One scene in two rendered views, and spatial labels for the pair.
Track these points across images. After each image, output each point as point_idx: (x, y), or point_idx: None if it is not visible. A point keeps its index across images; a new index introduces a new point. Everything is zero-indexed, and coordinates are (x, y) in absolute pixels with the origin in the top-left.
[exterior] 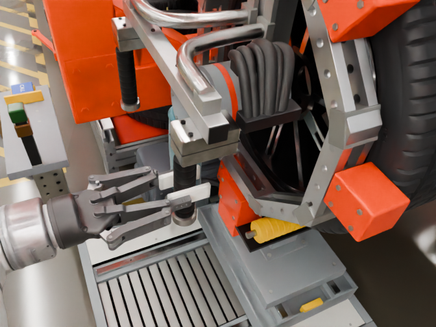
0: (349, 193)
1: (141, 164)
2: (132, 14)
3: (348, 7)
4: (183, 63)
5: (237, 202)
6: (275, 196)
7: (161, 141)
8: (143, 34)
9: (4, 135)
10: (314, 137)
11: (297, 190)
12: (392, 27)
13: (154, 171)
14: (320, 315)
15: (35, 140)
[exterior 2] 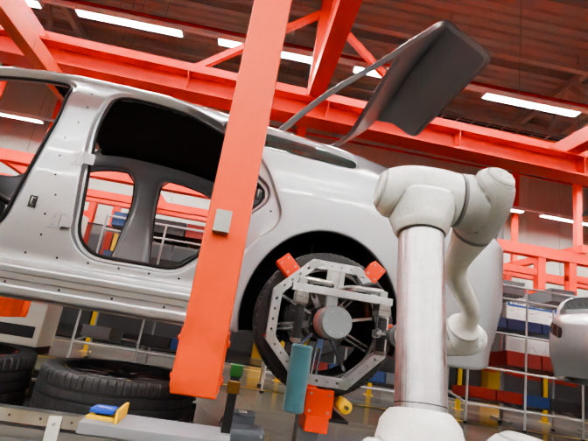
0: None
1: (238, 433)
2: (311, 285)
3: (377, 273)
4: (368, 287)
5: (331, 395)
6: (346, 376)
7: None
8: (327, 289)
9: (167, 433)
10: (346, 339)
11: (347, 371)
12: None
13: (377, 328)
14: None
15: (191, 429)
